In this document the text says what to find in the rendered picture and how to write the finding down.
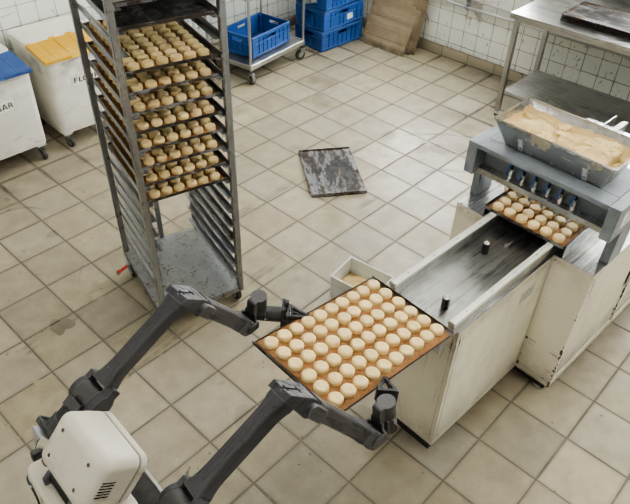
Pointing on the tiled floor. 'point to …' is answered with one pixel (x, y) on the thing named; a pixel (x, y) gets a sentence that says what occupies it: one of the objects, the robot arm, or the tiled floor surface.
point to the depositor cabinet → (572, 287)
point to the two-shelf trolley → (269, 51)
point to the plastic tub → (354, 271)
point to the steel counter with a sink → (568, 101)
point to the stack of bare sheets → (331, 172)
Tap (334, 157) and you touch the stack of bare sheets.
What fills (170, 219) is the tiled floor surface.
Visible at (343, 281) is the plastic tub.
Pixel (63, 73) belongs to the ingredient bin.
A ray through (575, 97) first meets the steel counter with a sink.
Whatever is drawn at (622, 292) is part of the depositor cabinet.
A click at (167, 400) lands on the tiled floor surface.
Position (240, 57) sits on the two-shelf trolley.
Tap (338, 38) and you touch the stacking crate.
